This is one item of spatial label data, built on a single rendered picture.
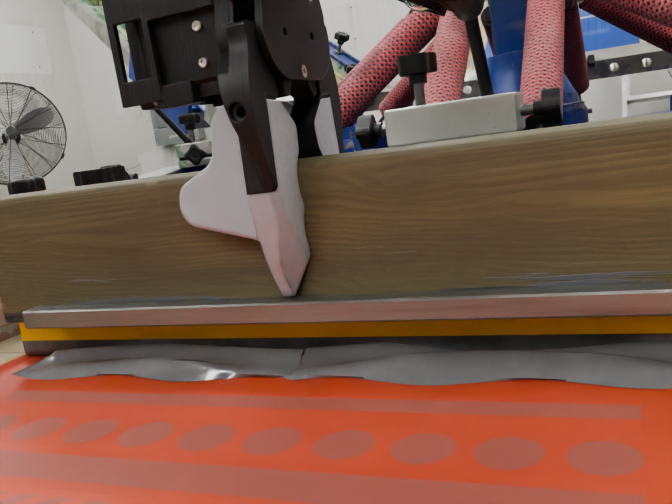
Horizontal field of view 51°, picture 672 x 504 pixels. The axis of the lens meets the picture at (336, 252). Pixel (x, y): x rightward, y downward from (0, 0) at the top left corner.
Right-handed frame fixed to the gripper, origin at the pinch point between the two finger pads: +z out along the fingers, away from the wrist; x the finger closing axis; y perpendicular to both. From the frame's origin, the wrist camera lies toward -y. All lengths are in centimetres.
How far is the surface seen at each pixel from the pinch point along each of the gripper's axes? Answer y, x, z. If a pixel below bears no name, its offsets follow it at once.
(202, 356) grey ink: 6.7, 1.7, 4.4
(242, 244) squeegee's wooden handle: 3.2, 1.5, -1.3
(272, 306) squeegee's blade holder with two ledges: 1.3, 2.9, 1.6
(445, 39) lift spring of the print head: 7, -65, -16
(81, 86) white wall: 377, -419, -73
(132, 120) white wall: 335, -419, -40
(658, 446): -14.8, 8.7, 5.2
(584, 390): -12.4, 4.3, 5.2
